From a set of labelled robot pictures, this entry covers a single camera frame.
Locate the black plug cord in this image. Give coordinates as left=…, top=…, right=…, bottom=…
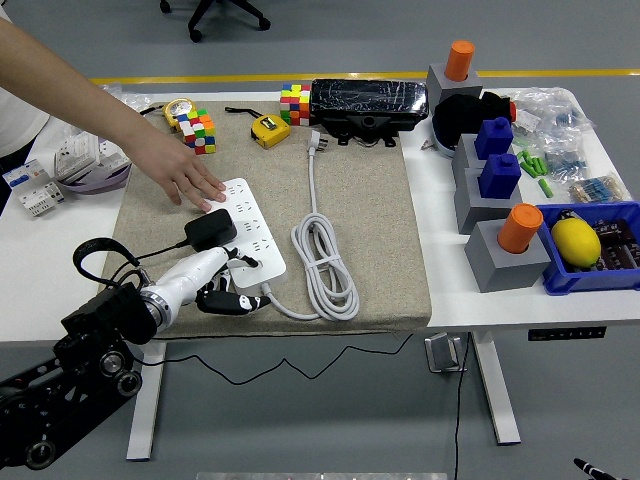
left=133, top=239, right=417, bottom=387

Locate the white power strip cord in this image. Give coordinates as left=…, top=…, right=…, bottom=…
left=261, top=128, right=361, bottom=322

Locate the grey-brown mat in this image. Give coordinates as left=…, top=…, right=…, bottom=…
left=102, top=99, right=434, bottom=337

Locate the black plug adapter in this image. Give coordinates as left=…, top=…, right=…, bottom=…
left=183, top=208, right=239, bottom=254

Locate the yellow tape measure black window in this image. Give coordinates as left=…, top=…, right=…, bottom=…
left=224, top=105, right=292, bottom=150

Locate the white power strip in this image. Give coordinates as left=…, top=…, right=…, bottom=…
left=212, top=177, right=289, bottom=290

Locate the bag of blue resistors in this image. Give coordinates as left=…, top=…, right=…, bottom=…
left=542, top=142, right=587, bottom=180

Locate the black cloth cap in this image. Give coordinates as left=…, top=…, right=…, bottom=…
left=432, top=91, right=514, bottom=146

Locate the bag of tan resistors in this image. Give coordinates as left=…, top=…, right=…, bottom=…
left=567, top=172, right=632, bottom=205

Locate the black office chair base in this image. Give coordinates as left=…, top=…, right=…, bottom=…
left=158, top=0, right=272, bottom=44

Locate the yellow lemon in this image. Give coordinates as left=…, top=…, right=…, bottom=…
left=550, top=217, right=602, bottom=266

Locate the blue block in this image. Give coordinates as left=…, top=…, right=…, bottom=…
left=477, top=152, right=522, bottom=201
left=473, top=117, right=515, bottom=161

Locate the white socket panel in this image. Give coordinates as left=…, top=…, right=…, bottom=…
left=53, top=128, right=101, bottom=182
left=97, top=139, right=132, bottom=171

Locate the black plastic bracket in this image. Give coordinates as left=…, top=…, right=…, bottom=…
left=319, top=113, right=404, bottom=149

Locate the yellow tape measure clear face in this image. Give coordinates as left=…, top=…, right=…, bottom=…
left=139, top=97, right=199, bottom=134

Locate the black hanging cable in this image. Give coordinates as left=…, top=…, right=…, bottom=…
left=452, top=334, right=471, bottom=480

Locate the black wrapped box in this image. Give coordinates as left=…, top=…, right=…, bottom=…
left=308, top=78, right=431, bottom=134

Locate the black table control panel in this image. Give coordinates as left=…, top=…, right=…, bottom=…
left=527, top=325, right=607, bottom=343

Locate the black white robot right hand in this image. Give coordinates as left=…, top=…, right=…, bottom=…
left=573, top=457, right=621, bottom=480

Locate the white table leg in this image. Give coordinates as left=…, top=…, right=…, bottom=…
left=469, top=329, right=522, bottom=446
left=125, top=342, right=167, bottom=462

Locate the white circuit breaker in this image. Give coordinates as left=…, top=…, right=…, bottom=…
left=2, top=158, right=67, bottom=219

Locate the empty clear plastic bag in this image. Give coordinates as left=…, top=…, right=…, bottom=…
left=119, top=90, right=154, bottom=120

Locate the large clear parts bag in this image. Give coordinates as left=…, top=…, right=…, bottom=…
left=509, top=87, right=596, bottom=146

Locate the blue plastic bin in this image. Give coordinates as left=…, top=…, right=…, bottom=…
left=534, top=200, right=640, bottom=296

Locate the orange cylinder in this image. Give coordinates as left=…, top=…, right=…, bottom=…
left=444, top=39, right=475, bottom=82
left=497, top=202, right=545, bottom=254

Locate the white round base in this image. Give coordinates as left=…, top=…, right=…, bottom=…
left=432, top=124, right=464, bottom=160

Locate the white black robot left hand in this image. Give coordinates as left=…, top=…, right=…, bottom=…
left=144, top=244, right=273, bottom=321

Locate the person's hand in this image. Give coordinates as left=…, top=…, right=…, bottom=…
left=128, top=133, right=229, bottom=214

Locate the grey block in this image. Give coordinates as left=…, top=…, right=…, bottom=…
left=463, top=218, right=554, bottom=294
left=451, top=132, right=489, bottom=179
left=453, top=167, right=524, bottom=235
left=425, top=63, right=485, bottom=104

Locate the colourful puzzle cube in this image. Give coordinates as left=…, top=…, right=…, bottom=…
left=177, top=107, right=217, bottom=156
left=278, top=82, right=312, bottom=127

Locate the silver metal hook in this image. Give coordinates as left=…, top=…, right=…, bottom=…
left=423, top=332, right=467, bottom=374

